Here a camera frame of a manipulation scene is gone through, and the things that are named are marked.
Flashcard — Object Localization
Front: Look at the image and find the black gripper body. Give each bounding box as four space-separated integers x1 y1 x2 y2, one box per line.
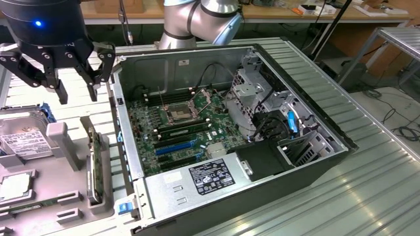
0 0 95 68

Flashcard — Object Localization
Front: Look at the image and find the blue disk caddy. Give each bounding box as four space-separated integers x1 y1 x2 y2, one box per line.
38 103 58 123

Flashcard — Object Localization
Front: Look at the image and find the thin locking lever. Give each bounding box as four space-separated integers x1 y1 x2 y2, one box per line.
158 86 169 109

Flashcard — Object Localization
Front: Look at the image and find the silver hard disk drive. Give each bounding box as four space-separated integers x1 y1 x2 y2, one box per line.
0 105 55 160

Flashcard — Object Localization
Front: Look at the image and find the CPU socket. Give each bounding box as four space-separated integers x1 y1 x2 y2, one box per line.
163 99 202 126

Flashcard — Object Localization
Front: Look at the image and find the metal socket cover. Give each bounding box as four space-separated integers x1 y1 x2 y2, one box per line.
189 88 215 117

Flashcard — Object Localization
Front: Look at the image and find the black installed RAM stick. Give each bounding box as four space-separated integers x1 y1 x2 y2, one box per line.
159 122 211 139

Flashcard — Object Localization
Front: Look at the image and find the blue expansion slot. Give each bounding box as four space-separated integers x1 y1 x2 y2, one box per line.
154 141 195 156

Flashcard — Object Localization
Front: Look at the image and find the grey parts rack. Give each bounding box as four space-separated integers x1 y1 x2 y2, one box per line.
0 121 117 236

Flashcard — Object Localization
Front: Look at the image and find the green motherboard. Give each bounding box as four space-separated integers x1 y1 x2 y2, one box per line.
126 89 251 173

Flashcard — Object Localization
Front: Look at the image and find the silver disk bay cage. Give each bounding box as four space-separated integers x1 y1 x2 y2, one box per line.
229 54 297 131

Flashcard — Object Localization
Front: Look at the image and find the silver CPU chip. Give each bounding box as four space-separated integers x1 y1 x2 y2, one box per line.
0 173 34 201

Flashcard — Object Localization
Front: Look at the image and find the small silver heatsink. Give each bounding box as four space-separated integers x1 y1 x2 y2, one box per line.
206 143 229 157

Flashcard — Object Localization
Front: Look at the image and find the wooden desk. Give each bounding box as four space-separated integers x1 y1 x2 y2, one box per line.
81 0 415 26

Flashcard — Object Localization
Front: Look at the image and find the green RAM stick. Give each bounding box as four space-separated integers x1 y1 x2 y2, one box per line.
0 198 61 213

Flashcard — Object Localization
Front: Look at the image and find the grey power supply unit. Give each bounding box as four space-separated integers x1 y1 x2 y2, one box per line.
145 152 255 219

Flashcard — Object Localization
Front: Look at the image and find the black fan shroud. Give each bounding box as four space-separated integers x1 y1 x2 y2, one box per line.
226 141 297 182

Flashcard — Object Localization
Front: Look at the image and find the orange and white box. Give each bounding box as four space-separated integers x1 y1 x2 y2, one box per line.
293 4 338 17

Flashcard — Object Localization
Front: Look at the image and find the black tripod pole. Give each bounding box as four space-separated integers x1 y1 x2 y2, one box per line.
310 0 354 61

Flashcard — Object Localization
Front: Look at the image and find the brown wooden cabinet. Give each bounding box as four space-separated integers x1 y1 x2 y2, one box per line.
329 23 413 77

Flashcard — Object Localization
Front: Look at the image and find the open black PC case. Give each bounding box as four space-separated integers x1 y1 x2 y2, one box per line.
109 43 361 236

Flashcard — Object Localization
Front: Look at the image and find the white flat box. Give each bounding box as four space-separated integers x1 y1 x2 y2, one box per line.
353 3 390 18

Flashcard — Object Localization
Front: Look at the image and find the grey hanging cable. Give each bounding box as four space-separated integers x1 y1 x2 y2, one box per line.
119 0 137 46

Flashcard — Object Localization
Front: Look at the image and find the black wire bundle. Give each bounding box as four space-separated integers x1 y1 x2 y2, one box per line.
251 109 294 144

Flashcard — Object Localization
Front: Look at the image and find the metal slat frame table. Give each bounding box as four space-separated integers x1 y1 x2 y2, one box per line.
337 26 420 86

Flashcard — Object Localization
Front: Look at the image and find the black cable on white table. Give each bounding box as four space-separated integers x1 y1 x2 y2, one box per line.
382 100 420 142

